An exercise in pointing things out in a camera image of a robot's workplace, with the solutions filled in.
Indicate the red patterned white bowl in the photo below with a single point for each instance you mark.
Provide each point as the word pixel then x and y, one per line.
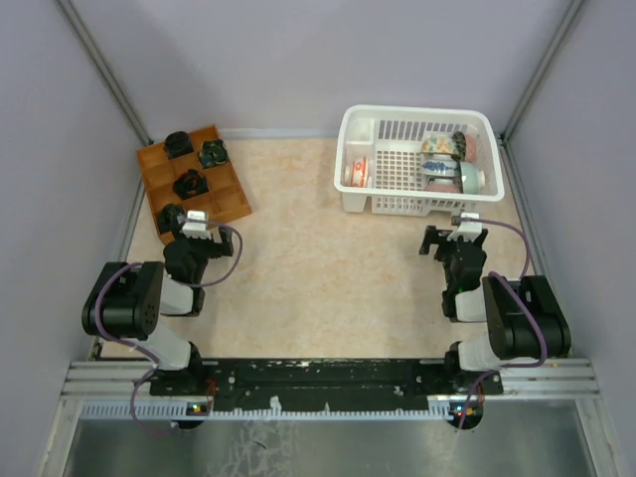
pixel 357 174

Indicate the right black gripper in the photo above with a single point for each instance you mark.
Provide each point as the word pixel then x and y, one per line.
pixel 431 236

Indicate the black leaf pink bowl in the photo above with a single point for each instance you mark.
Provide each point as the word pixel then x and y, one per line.
pixel 465 147

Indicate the yellow flower white bowl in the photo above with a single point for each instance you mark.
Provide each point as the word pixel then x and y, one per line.
pixel 439 144

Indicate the pink patterned bowl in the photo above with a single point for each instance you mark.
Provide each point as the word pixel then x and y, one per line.
pixel 442 185

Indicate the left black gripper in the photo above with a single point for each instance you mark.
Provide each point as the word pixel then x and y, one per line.
pixel 214 245

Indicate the aluminium frame rail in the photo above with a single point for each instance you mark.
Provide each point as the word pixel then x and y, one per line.
pixel 556 379

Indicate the black orange cup middle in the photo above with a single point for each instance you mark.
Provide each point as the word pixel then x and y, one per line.
pixel 190 184

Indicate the white plastic dish rack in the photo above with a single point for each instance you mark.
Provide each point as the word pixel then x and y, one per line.
pixel 391 136

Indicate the blue flower white bowl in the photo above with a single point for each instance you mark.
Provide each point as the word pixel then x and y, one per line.
pixel 441 167

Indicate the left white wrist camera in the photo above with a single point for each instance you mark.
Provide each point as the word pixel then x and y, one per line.
pixel 194 225

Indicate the wooden compartment tray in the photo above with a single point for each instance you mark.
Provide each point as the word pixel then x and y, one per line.
pixel 225 202

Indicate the black cup back left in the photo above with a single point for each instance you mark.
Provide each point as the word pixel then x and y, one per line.
pixel 178 144

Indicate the green striped bowl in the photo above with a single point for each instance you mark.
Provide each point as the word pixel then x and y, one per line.
pixel 472 178

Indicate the black cup front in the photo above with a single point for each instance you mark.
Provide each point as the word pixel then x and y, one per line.
pixel 168 216

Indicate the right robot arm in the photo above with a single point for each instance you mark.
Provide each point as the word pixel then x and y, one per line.
pixel 524 323

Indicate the dark green yellow cup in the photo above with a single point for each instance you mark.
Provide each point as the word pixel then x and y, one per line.
pixel 213 153

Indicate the white slotted cable duct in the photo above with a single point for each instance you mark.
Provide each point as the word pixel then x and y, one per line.
pixel 147 409

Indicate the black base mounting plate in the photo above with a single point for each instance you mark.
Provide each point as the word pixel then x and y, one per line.
pixel 315 384

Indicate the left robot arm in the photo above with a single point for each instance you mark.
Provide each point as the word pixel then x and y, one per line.
pixel 128 299

